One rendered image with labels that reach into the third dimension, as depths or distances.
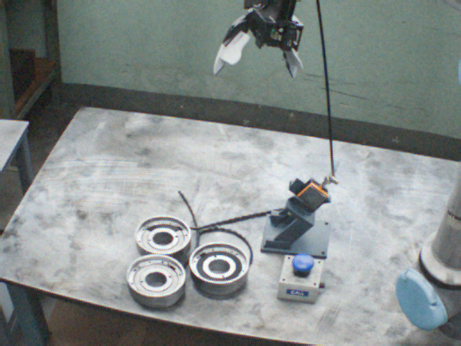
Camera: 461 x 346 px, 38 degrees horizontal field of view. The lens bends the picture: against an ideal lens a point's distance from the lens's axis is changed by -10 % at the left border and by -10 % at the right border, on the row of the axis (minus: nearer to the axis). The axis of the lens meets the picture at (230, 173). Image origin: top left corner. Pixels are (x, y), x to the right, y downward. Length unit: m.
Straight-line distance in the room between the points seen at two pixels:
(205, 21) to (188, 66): 0.24
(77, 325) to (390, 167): 0.79
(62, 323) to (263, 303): 0.51
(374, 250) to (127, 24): 1.85
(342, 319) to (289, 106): 1.83
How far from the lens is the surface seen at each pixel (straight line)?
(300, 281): 1.27
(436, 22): 2.76
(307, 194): 1.32
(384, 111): 2.97
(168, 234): 1.38
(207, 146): 1.63
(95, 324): 1.59
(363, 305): 1.30
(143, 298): 1.26
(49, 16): 3.08
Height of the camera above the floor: 1.77
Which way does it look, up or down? 39 degrees down
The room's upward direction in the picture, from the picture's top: 1 degrees clockwise
